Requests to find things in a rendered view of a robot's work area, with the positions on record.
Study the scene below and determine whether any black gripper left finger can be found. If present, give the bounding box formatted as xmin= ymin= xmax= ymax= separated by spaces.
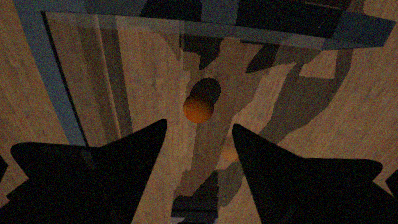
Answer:
xmin=10 ymin=119 xmax=167 ymax=224

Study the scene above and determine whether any clear l-shaped low wall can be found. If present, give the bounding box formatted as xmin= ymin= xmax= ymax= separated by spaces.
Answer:
xmin=45 ymin=12 xmax=371 ymax=147

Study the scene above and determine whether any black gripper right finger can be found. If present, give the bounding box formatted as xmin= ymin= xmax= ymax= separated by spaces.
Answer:
xmin=232 ymin=123 xmax=383 ymax=224

